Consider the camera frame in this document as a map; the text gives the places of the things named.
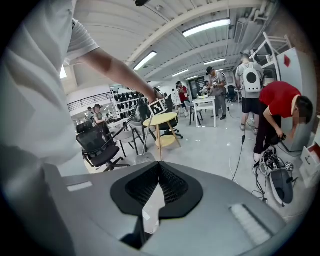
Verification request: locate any black railing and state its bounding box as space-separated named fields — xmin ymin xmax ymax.
xmin=67 ymin=91 xmax=113 ymax=113

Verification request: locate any fluorescent ceiling light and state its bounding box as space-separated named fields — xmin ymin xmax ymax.
xmin=203 ymin=57 xmax=227 ymax=66
xmin=133 ymin=51 xmax=158 ymax=71
xmin=181 ymin=18 xmax=232 ymax=38
xmin=171 ymin=69 xmax=191 ymax=78

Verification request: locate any black mesh office chair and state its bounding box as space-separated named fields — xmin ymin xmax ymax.
xmin=76 ymin=121 xmax=131 ymax=173

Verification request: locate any person's white t-shirt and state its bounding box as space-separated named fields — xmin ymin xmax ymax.
xmin=0 ymin=0 xmax=101 ymax=256

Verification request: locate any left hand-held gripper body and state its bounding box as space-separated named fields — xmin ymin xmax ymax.
xmin=147 ymin=94 xmax=169 ymax=117

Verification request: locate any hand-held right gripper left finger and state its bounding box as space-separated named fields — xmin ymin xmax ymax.
xmin=110 ymin=161 xmax=160 ymax=217

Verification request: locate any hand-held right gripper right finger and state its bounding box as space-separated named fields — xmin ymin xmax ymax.
xmin=158 ymin=161 xmax=204 ymax=221

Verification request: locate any white capsule backpack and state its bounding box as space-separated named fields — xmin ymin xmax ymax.
xmin=242 ymin=63 xmax=263 ymax=94

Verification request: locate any white table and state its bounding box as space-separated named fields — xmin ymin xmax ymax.
xmin=192 ymin=96 xmax=217 ymax=128

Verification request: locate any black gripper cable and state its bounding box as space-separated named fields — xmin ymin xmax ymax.
xmin=82 ymin=93 xmax=146 ymax=157

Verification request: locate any person's left forearm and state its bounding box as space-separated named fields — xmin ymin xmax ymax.
xmin=104 ymin=56 xmax=163 ymax=103

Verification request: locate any white plastic chair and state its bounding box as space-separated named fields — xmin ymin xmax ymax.
xmin=109 ymin=119 xmax=148 ymax=158

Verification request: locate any white cabinet with red label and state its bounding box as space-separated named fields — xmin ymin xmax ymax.
xmin=276 ymin=47 xmax=317 ymax=153

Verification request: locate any long black adapter cable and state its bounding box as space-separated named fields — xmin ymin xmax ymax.
xmin=231 ymin=133 xmax=247 ymax=183

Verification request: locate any white red drawer box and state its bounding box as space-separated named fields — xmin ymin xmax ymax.
xmin=298 ymin=142 xmax=320 ymax=188

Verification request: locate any grey chair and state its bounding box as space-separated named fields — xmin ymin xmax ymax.
xmin=183 ymin=99 xmax=201 ymax=126

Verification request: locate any yellow round wooden table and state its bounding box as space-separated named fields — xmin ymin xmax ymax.
xmin=142 ymin=112 xmax=182 ymax=161

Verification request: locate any grey capsule backpack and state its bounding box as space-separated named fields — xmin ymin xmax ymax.
xmin=268 ymin=167 xmax=300 ymax=207

